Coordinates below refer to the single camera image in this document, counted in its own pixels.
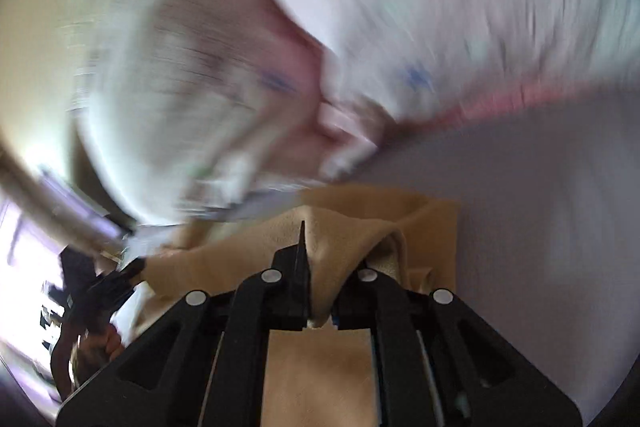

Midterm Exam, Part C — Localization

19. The tan small garment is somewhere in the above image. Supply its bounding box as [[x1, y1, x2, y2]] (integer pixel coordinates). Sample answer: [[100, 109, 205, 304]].
[[130, 184, 459, 426]]

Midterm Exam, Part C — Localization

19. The white tree-print pillow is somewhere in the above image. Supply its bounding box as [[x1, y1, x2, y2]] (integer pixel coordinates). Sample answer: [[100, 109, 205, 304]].
[[78, 0, 381, 225]]

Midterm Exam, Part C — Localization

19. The window with wooden frame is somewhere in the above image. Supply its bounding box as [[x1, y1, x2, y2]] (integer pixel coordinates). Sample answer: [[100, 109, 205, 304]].
[[1, 198, 64, 423]]

